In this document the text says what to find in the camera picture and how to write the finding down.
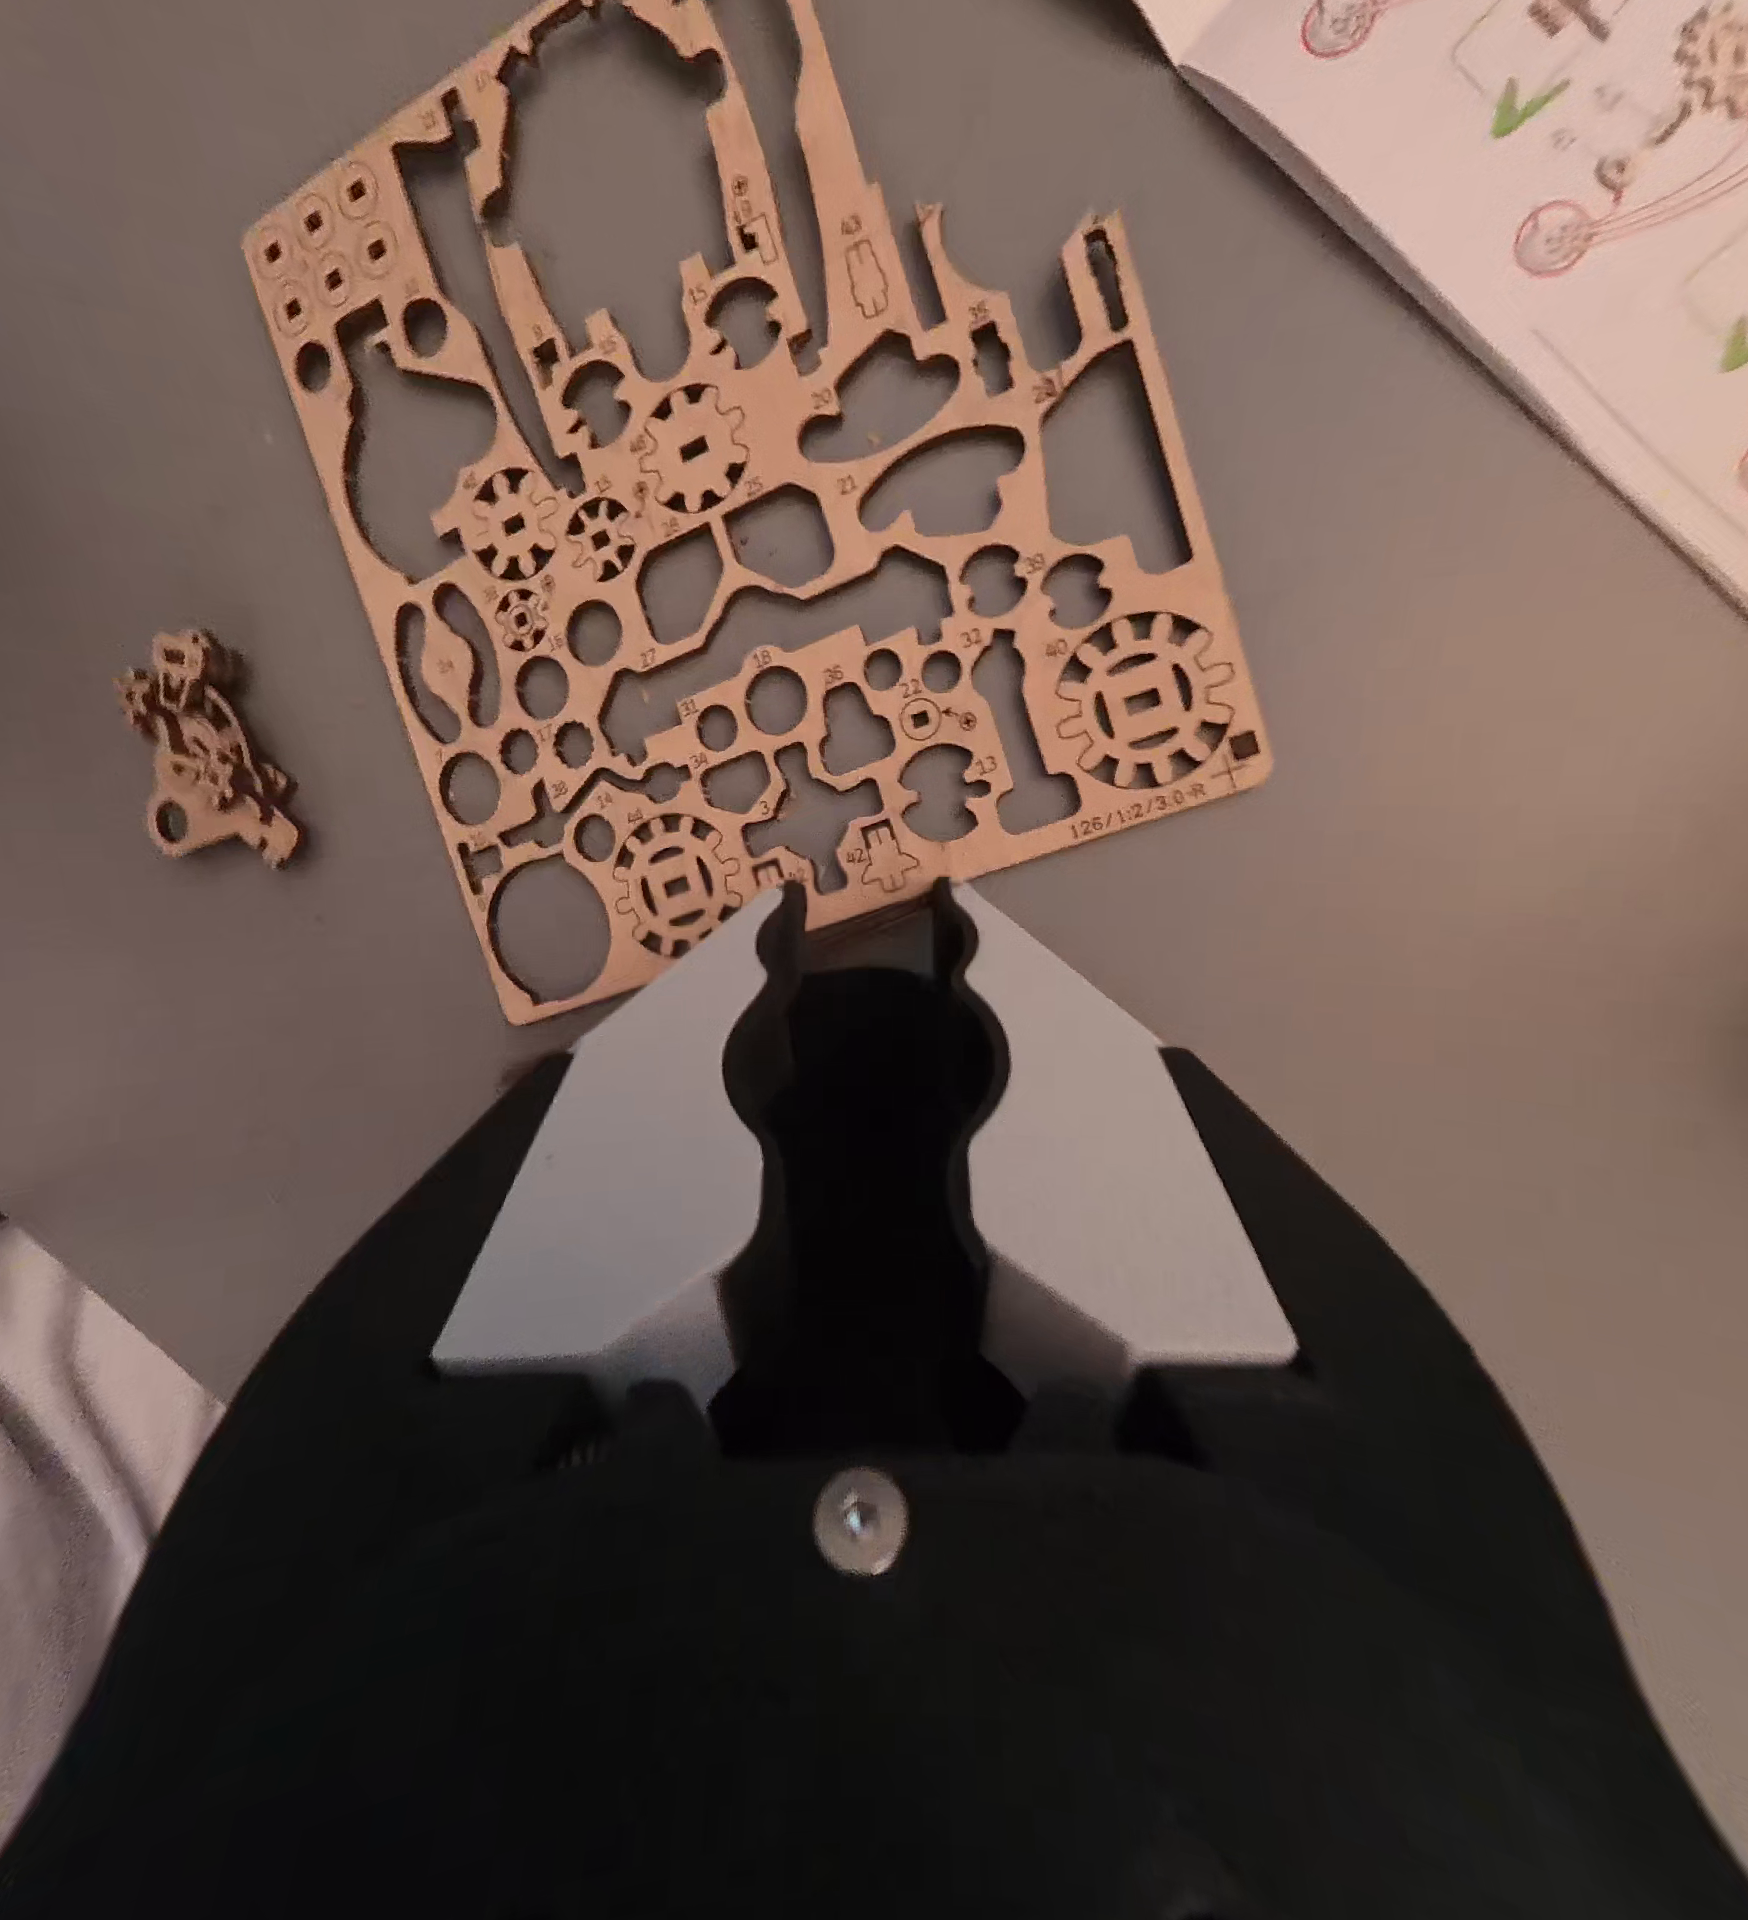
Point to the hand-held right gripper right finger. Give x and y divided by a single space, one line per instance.
1114 1198

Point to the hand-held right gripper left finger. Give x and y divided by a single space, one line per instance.
605 1198

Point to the laser-cut wooden parts sheet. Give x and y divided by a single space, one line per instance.
813 630

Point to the small wooden gear assembly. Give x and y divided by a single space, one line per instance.
205 749

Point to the person in white shirt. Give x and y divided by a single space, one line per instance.
18 1468

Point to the illustrated instruction booklet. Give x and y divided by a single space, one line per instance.
1562 225

